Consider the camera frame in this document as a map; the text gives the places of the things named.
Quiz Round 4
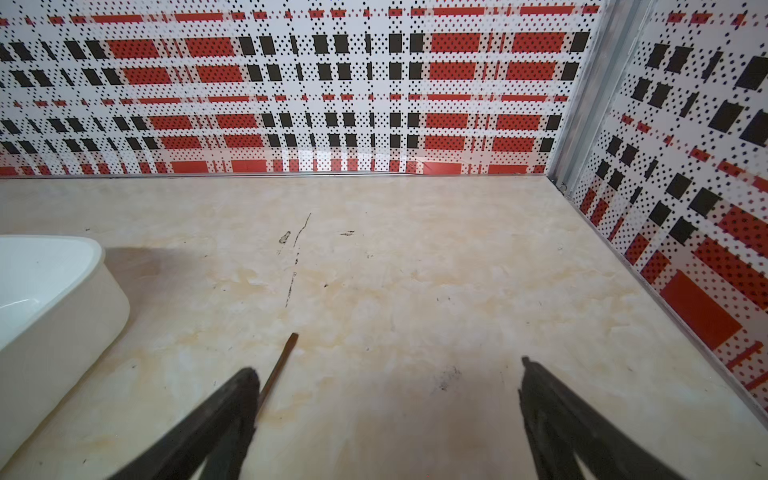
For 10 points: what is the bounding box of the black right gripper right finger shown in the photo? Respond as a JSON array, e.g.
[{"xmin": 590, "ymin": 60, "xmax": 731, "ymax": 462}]
[{"xmin": 518, "ymin": 356, "xmax": 682, "ymax": 479}]

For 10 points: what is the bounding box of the white plastic bin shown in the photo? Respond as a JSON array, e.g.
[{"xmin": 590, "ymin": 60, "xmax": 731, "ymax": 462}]
[{"xmin": 1, "ymin": 235, "xmax": 130, "ymax": 464}]

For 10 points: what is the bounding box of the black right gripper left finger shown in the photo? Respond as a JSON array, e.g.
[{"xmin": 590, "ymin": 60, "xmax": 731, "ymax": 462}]
[{"xmin": 112, "ymin": 367, "xmax": 260, "ymax": 479}]

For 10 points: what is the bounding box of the black yellow handled screwdriver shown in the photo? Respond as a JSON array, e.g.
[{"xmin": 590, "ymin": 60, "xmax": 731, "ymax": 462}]
[{"xmin": 258, "ymin": 332, "xmax": 299, "ymax": 410}]

